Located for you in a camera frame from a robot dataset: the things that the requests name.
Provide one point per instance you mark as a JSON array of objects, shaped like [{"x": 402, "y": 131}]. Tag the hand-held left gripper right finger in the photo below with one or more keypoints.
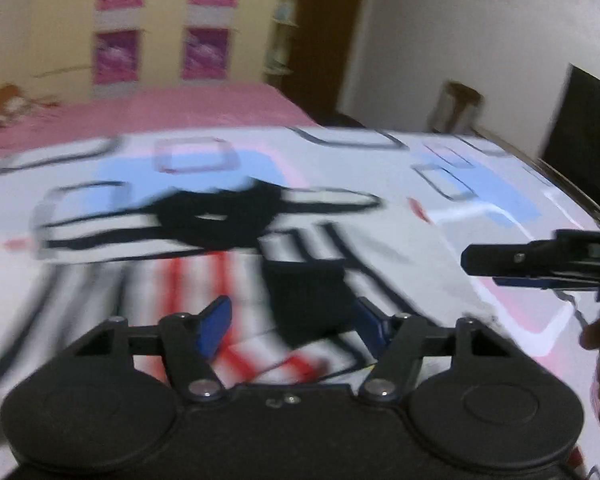
[{"x": 372, "y": 327}]

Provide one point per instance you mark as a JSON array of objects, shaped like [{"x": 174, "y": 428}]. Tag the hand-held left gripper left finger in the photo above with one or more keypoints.
[{"x": 212, "y": 327}]

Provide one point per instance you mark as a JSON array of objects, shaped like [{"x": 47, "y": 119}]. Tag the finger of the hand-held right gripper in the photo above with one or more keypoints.
[{"x": 510, "y": 257}]

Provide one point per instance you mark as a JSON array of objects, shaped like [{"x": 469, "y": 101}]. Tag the black white red striped sweater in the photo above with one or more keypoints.
[{"x": 220, "y": 220}]

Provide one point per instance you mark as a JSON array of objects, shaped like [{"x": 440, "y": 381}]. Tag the white blanket with square print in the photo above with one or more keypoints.
[{"x": 460, "y": 220}]

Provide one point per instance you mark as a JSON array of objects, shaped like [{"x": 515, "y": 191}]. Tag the black flat screen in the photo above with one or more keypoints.
[{"x": 587, "y": 135}]

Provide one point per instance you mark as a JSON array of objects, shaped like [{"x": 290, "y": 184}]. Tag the wooden stool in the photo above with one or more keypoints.
[{"x": 457, "y": 105}]

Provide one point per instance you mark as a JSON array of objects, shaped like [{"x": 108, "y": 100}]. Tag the pink bedsheet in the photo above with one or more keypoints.
[{"x": 180, "y": 107}]

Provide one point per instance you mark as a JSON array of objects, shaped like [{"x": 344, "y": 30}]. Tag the brown wooden door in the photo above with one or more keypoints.
[{"x": 330, "y": 40}]

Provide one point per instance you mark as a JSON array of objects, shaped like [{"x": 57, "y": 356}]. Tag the orange and white pillow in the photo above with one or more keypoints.
[{"x": 5, "y": 102}]

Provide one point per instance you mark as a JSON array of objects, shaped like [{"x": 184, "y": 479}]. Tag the cream yellow wardrobe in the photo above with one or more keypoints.
[{"x": 165, "y": 20}]

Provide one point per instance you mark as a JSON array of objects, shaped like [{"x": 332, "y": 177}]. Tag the cream corner shelf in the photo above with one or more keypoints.
[{"x": 282, "y": 20}]

